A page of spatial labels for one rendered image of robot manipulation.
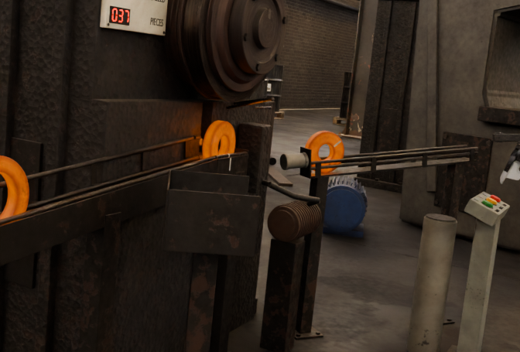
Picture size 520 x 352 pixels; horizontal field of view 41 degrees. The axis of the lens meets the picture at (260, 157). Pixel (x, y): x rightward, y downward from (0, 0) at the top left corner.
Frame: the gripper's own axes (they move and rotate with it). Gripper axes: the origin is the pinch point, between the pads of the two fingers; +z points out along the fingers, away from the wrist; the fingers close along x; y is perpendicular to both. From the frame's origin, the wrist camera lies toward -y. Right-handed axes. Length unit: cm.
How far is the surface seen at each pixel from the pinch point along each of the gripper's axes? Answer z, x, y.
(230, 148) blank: 22, -55, -74
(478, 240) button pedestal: 23.8, 1.8, 3.5
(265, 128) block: 16, -38, -72
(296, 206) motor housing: 36, -32, -52
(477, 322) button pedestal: 50, 1, 17
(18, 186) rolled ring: 24, -144, -73
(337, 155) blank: 19, -7, -55
